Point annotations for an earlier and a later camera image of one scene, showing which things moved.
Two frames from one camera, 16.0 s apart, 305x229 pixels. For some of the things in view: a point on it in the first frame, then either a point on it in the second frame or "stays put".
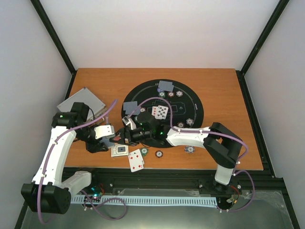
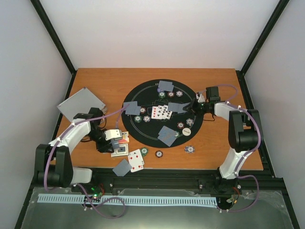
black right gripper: x=123 y=132 to x=191 y=107
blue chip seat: x=189 y=121 stays put
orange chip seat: x=180 y=124 stays put
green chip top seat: x=161 y=94 stays put
